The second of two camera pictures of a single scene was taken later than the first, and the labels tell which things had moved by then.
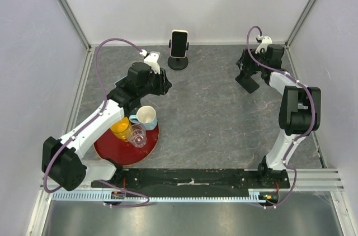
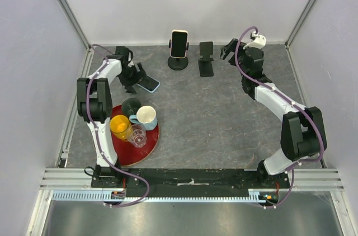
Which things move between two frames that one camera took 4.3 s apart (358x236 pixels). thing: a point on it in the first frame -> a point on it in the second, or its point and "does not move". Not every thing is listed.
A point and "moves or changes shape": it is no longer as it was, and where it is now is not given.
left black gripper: x=164 y=84 -> x=127 y=85
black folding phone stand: x=245 y=80 moves or changes shape
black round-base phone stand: x=178 y=64 does not move
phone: x=179 y=41 does not move
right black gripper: x=246 y=56 -> x=231 y=46
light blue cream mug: x=146 y=116 does not move
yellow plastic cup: x=121 y=128 does not move
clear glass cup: x=136 y=135 does not move
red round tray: x=108 y=146 does not move
